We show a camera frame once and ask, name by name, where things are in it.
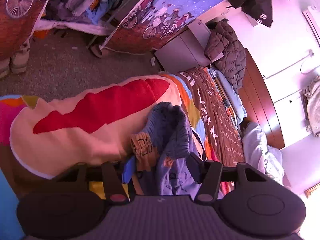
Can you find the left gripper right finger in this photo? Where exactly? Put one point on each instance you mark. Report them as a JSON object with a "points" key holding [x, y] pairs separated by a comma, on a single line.
{"points": [[195, 167]]}

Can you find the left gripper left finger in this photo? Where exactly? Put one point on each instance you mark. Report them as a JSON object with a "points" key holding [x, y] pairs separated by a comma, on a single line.
{"points": [[129, 168]]}

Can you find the blue printed pants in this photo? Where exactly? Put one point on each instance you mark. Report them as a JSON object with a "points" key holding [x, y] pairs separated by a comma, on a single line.
{"points": [[161, 150]]}

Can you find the grey crumpled duvet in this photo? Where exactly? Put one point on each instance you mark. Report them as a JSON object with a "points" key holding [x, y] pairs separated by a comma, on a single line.
{"points": [[257, 153]]}

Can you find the light blue pillow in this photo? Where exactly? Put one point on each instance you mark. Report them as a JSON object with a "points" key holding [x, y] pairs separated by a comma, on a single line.
{"points": [[232, 96]]}

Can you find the wooden bed headboard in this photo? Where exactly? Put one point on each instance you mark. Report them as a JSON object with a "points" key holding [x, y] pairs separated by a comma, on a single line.
{"points": [[258, 104]]}

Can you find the colourful cartoon bed blanket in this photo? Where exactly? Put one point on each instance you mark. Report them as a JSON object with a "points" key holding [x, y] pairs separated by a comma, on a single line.
{"points": [[41, 139]]}

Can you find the grey bedside cabinet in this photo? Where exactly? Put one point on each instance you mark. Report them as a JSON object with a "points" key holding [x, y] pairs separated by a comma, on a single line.
{"points": [[186, 51]]}

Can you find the beige hanging cloth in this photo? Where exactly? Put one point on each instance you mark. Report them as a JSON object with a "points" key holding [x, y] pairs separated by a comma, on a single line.
{"points": [[311, 95]]}

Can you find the white wardrobe cabinet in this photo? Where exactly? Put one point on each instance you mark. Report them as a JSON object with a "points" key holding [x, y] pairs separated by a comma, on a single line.
{"points": [[287, 56]]}

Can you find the white sneaker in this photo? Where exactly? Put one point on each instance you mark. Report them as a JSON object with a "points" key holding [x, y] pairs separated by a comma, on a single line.
{"points": [[19, 61]]}

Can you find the bicycle print wardrobe curtain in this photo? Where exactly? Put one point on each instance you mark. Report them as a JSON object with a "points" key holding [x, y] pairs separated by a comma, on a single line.
{"points": [[152, 23]]}

